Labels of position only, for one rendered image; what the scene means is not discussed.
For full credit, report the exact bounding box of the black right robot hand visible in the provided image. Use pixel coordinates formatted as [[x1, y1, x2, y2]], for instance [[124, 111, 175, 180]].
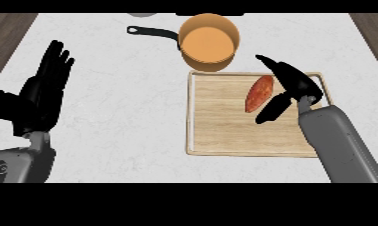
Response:
[[254, 54, 325, 125]]

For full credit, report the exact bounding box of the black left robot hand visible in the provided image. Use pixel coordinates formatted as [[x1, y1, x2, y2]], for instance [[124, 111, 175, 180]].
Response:
[[0, 39, 77, 138]]

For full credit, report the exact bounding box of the reddish-brown sweet potato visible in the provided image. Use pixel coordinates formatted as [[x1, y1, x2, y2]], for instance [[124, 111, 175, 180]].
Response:
[[244, 75, 275, 114]]

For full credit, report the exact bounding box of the pale wooden tray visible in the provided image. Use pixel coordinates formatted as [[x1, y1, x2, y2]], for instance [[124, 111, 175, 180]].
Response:
[[185, 71, 333, 158]]

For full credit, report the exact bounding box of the grey round object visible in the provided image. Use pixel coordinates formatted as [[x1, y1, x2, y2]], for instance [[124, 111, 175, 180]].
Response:
[[127, 12, 158, 18]]

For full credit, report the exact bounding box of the orange pot with black handle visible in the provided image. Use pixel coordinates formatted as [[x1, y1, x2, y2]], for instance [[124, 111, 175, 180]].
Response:
[[126, 13, 243, 73]]

